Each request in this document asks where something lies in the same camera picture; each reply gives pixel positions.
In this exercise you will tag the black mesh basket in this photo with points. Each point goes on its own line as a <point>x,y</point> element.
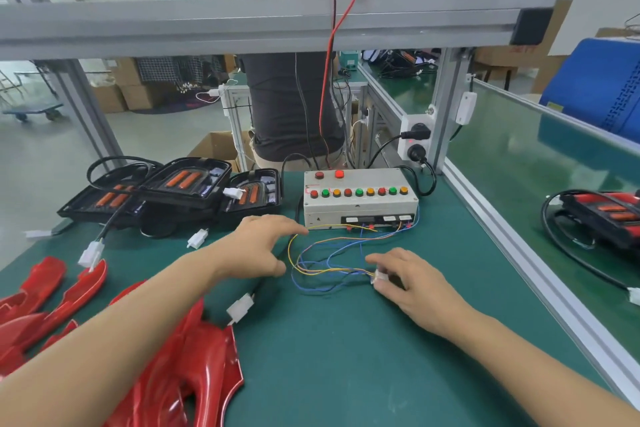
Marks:
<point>170,69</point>

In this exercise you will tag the person's right forearm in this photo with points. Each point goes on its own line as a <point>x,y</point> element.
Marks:
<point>540,372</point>

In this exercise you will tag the pile of black lamp housings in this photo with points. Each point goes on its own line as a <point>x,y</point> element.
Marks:
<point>185,181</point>

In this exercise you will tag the aluminium workstation frame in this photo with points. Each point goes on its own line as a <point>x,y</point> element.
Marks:
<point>250,26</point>

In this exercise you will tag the person's left hand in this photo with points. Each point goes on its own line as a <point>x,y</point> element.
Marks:
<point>250,247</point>

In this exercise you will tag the white switch box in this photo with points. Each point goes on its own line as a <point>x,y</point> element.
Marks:
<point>466,108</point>

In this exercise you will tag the low open cardboard carton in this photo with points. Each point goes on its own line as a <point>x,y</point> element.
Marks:
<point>215,144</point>

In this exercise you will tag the blue plastic crate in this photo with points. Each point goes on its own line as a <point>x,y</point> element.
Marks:
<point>600,86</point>

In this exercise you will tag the small cardboard box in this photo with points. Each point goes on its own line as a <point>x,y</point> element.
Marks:
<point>105,98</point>

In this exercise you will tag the white power strip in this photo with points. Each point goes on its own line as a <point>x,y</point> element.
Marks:
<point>403,119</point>

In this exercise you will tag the beige test button box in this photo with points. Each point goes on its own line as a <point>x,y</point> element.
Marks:
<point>360,213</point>

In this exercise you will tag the person's right hand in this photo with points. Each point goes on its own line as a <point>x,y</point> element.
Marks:
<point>420,292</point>

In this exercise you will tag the group of metal chairs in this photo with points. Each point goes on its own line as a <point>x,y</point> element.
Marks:
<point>20,81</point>

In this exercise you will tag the white metal stand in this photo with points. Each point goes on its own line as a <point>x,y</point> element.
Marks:
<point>235,106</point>

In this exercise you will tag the person's left forearm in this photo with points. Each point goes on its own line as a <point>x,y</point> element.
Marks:
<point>110,352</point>

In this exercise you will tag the pile of red lens covers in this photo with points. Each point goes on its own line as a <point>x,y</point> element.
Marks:
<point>200,372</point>

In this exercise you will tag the large cardboard box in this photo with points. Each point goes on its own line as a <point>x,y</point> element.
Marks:
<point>145,93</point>

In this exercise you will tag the flat platform trolley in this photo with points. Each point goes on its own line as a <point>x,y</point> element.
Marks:
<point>30,111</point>

